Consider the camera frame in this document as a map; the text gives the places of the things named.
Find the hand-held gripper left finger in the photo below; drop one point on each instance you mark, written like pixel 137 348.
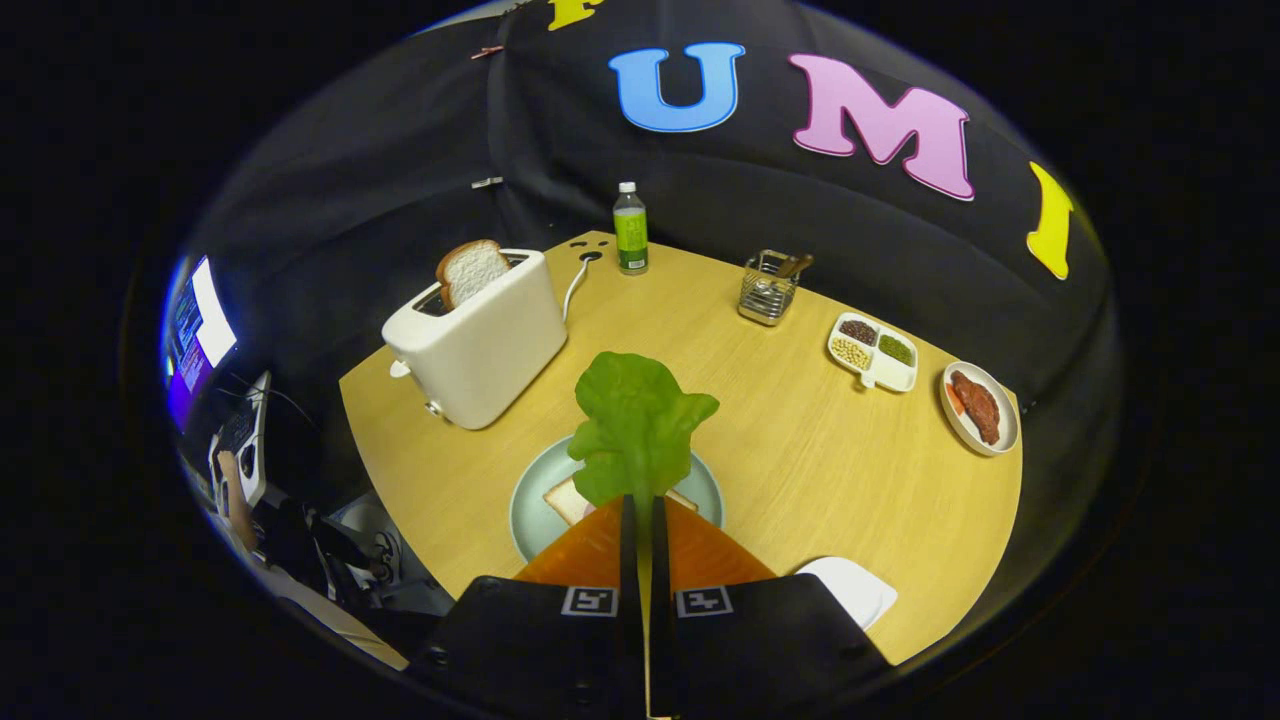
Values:
pixel 628 560

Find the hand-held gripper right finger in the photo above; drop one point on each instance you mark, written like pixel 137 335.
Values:
pixel 660 560

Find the green lettuce leaf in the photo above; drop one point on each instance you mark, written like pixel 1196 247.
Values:
pixel 640 420

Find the brown crust bread slice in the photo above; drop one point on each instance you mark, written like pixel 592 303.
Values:
pixel 472 270

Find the white bread slice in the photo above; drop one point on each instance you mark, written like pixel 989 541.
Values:
pixel 565 498

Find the pale green round plate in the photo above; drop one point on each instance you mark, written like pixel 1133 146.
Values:
pixel 540 500

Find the white square plate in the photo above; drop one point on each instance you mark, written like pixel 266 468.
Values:
pixel 855 590

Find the white toaster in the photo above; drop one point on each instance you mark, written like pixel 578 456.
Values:
pixel 490 350

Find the pile of yellow soybeans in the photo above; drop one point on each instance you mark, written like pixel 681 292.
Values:
pixel 851 352

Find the white divided dish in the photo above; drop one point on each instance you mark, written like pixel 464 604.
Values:
pixel 895 378

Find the pile of dark red beans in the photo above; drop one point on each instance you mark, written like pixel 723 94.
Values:
pixel 858 331

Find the pile of green beans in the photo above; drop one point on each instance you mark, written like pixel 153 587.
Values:
pixel 896 349

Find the green label drink bottle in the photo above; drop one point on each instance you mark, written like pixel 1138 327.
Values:
pixel 631 240

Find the orange carrot slice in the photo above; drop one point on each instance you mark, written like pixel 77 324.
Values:
pixel 955 400

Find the brown cooked meat piece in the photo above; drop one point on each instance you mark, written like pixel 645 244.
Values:
pixel 978 405

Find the round white meat plate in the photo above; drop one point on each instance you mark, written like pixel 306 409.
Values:
pixel 1008 410

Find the black backdrop cloth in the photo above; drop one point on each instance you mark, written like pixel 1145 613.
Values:
pixel 400 150

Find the computer monitor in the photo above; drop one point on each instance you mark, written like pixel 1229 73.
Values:
pixel 200 330

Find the red clip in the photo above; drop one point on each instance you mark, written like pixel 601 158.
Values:
pixel 487 50

